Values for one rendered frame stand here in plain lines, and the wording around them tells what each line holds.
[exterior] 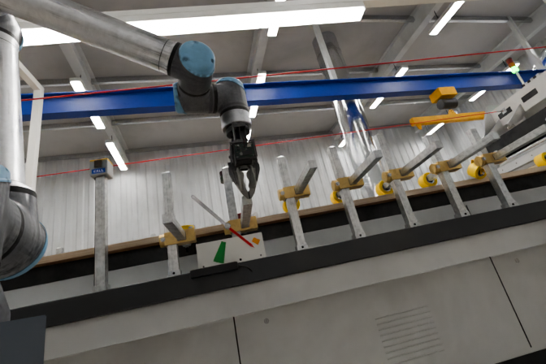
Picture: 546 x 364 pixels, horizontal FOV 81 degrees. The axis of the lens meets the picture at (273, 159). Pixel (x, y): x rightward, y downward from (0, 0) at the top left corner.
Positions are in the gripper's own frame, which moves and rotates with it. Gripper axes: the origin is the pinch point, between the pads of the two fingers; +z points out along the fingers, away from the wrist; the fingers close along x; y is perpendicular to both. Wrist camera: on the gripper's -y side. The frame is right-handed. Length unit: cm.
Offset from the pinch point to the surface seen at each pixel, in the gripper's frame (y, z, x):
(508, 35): -407, -418, 720
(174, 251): -44, 4, -27
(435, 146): -13, -12, 74
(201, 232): -60, -5, -17
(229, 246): -42.5, 6.1, -6.3
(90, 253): -61, -5, -63
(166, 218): -14.3, -1.1, -24.8
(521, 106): -133, -86, 280
